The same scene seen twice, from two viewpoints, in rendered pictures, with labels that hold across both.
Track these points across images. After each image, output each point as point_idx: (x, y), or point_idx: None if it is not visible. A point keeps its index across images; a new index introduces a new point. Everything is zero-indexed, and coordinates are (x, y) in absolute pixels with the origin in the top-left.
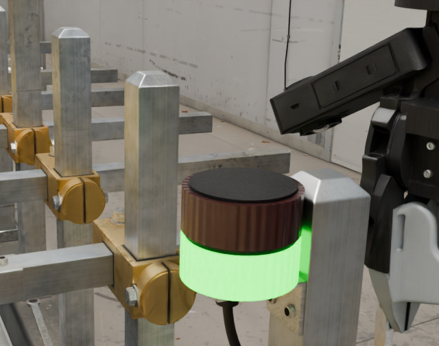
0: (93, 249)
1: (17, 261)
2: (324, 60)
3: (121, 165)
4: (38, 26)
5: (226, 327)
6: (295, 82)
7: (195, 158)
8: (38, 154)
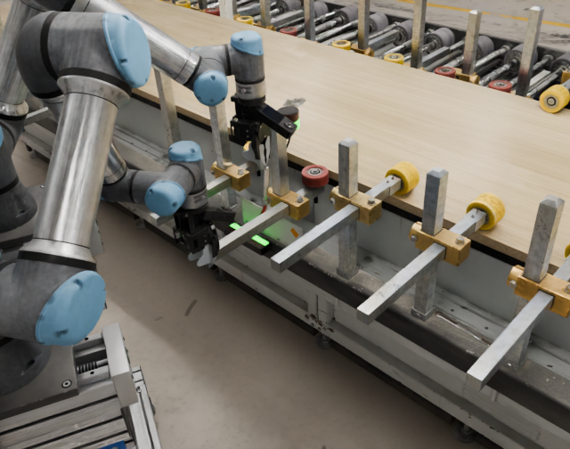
0: (370, 195)
1: (384, 183)
2: None
3: (428, 254)
4: (535, 220)
5: None
6: (290, 121)
7: (401, 276)
8: (468, 240)
